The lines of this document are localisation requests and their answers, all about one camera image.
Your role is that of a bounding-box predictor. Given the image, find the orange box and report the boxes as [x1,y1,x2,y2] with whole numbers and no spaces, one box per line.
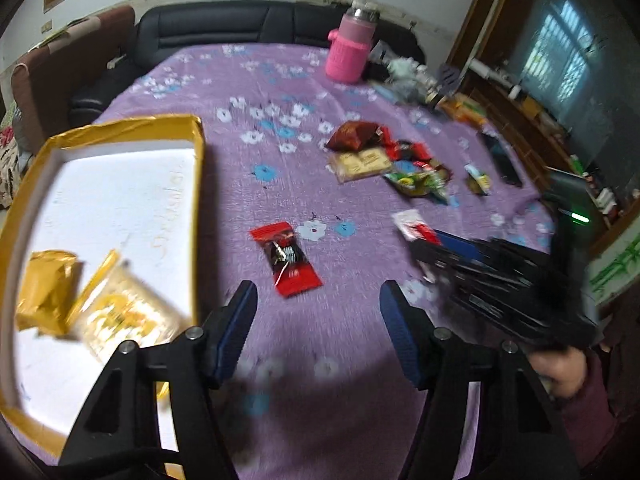
[440,94,488,126]

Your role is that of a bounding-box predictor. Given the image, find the pale green candy packet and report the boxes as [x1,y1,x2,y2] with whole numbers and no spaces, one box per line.
[430,170,461,207]

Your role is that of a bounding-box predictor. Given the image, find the wooden cabinet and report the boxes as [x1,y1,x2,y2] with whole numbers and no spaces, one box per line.
[445,0,640,306]

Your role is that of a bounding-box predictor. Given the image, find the person's right forearm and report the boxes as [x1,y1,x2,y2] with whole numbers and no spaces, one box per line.
[555,350,621,461]

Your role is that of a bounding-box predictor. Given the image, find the pile of plastic bags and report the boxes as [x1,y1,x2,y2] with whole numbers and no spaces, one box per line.
[367,40,446,106]

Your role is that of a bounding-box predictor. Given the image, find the black leather sofa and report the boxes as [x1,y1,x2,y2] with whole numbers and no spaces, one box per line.
[67,0,426,128]

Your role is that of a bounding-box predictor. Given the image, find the large red black candy packet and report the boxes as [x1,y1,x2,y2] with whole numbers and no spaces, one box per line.
[250,221,323,298]

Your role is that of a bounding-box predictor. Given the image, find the white box with green print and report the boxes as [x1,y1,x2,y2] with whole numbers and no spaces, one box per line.
[585,232,640,306]

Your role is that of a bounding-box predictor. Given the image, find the purple floral tablecloth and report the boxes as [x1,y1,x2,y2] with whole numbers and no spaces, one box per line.
[92,42,568,480]

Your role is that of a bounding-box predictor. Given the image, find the yellow label cracker packet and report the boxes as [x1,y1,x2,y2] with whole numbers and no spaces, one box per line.
[67,249,181,363]

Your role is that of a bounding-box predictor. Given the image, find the pale cracker packet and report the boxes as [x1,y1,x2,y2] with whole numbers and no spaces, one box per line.
[328,149,393,183]

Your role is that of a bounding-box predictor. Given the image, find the gold cardboard box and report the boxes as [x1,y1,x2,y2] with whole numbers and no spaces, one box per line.
[0,115,206,480]

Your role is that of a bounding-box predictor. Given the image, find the black phone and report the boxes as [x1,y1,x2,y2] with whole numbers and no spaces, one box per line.
[477,131,523,188]

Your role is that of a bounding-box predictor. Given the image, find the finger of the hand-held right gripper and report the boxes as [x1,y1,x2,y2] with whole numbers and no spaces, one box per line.
[410,230,558,283]
[425,259,581,347]

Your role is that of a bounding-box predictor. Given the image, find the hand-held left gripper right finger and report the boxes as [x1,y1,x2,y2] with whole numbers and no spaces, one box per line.
[379,280,581,480]

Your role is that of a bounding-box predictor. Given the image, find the stack of papers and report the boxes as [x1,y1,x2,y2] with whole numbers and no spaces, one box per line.
[40,17,101,46]

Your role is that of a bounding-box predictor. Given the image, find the white red snack packet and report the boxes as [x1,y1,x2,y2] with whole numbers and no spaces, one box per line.
[391,209,441,246]

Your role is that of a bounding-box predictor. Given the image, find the pink thermos bottle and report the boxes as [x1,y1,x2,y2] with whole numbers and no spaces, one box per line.
[325,0,381,84]

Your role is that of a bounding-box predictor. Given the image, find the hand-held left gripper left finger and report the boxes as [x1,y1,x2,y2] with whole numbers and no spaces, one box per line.
[59,280,259,480]

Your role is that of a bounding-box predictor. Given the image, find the person's right hand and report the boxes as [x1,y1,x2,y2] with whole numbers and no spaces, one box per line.
[532,347,588,401]

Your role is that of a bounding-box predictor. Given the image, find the white cylindrical device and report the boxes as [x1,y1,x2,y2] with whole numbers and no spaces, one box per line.
[470,57,521,86]

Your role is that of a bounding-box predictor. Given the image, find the dark red snack packet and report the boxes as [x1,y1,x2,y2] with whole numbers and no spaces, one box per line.
[325,121,383,153]

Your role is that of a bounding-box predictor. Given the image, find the brown armchair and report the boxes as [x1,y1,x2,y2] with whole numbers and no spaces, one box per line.
[11,5,137,153]

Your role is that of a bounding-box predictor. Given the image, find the patterned blanket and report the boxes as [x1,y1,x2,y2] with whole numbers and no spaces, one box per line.
[0,110,23,211]

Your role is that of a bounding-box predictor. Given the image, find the golden snack packet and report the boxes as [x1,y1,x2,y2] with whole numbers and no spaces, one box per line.
[15,250,83,337]

